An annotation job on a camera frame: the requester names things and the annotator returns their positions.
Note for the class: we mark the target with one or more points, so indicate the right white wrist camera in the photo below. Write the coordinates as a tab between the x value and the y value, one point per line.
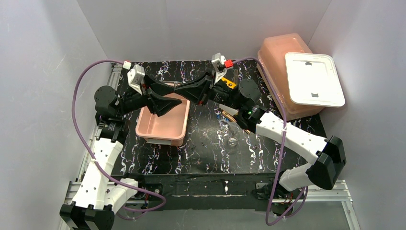
220	65

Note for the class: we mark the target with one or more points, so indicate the white box lid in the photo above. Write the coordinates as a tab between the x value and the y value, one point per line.
313	80

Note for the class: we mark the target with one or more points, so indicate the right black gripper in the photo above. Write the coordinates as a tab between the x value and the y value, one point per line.
208	91

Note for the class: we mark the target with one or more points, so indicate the white plastic bottle red cap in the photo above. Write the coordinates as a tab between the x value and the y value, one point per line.
228	110

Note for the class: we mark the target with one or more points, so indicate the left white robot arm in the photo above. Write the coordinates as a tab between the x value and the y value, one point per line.
100	196

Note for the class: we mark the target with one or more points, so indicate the yellow test tube rack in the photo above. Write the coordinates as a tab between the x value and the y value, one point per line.
229	83

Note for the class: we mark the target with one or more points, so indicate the aluminium frame rail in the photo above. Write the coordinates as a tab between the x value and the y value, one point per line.
240	191

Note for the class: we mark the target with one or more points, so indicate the clear glass beaker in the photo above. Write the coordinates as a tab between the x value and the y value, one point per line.
233	140

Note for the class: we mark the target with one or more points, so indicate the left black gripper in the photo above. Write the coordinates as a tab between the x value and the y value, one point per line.
147	97

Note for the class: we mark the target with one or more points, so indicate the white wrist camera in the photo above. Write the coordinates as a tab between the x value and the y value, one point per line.
220	65
136	76

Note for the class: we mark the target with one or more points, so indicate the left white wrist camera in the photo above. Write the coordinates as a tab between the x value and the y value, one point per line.
136	76

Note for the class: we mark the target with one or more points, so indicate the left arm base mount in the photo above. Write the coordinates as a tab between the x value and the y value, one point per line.
142	212

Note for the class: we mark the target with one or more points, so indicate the large pink storage box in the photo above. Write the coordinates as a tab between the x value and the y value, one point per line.
272	68

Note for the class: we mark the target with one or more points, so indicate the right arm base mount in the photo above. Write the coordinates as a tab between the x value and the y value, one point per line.
280	195

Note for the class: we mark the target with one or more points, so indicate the pink plastic bin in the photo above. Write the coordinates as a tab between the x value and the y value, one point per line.
169	129

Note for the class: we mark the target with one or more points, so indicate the clear glass test tube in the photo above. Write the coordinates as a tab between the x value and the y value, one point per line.
235	76

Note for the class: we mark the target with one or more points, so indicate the clear plastic funnel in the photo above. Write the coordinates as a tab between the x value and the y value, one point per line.
230	130

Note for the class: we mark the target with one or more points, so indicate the wooden test tube clamp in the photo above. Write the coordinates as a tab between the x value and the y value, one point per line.
230	117

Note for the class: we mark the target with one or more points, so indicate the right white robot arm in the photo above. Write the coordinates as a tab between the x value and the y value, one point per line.
325	157

